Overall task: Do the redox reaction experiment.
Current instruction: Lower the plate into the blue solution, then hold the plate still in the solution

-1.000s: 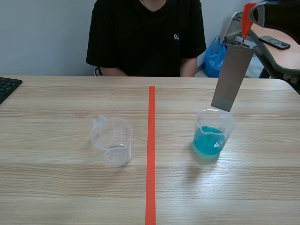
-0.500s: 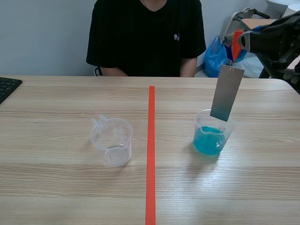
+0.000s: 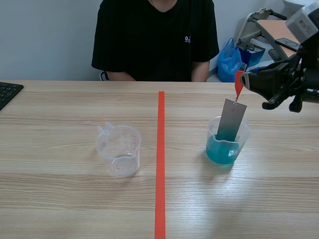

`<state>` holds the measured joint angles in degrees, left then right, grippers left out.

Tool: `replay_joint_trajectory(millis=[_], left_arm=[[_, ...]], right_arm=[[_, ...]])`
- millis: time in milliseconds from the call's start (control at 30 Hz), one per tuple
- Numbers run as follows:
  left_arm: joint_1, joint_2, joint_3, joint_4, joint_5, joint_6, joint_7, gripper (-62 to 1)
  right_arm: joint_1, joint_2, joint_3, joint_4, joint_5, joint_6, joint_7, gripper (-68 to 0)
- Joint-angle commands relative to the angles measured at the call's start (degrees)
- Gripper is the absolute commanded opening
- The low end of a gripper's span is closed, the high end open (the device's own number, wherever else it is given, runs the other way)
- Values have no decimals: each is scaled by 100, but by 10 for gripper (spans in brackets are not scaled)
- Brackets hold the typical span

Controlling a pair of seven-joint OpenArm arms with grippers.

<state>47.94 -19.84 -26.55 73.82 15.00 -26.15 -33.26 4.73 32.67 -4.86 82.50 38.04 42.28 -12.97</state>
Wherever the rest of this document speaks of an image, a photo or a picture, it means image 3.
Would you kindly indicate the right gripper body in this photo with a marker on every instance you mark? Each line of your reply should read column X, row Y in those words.
column 296, row 79

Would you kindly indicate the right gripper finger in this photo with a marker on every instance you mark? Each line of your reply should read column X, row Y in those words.
column 274, row 66
column 261, row 82

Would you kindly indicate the grey metal plate orange strip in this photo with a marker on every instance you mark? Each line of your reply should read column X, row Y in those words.
column 230, row 119

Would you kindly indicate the blue box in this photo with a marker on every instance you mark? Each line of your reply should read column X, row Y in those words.
column 254, row 57

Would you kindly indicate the grey chair with writing tablet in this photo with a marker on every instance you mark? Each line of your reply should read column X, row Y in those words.
column 269, row 30

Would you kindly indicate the blue plastic bag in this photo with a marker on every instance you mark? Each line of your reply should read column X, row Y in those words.
column 228, row 64

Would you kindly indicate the clear beaker with blue liquid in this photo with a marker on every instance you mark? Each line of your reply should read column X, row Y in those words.
column 220, row 153

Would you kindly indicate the person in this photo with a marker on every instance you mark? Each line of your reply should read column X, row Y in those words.
column 152, row 42

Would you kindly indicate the empty clear plastic beaker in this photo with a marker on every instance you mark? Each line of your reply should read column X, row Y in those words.
column 119, row 149

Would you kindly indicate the black keyboard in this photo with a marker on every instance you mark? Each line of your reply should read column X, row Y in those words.
column 7, row 93

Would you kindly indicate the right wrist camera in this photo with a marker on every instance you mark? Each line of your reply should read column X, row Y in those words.
column 304, row 22

